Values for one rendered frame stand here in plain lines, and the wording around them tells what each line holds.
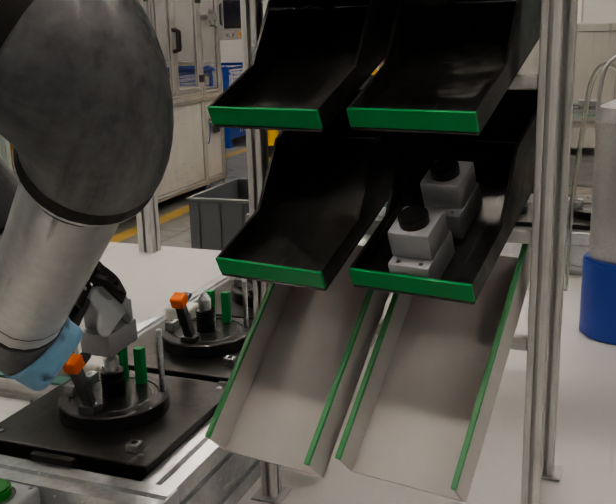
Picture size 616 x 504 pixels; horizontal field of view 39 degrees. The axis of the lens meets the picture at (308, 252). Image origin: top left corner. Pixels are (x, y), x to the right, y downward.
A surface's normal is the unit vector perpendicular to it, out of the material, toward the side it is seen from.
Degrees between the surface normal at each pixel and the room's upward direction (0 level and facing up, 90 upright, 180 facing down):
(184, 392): 0
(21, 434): 0
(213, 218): 90
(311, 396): 45
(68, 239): 136
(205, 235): 90
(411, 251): 115
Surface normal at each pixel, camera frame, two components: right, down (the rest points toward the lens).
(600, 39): -0.36, 0.25
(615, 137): -0.72, 0.19
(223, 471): 0.93, 0.07
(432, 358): -0.39, -0.52
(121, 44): 0.79, 0.02
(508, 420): -0.03, -0.97
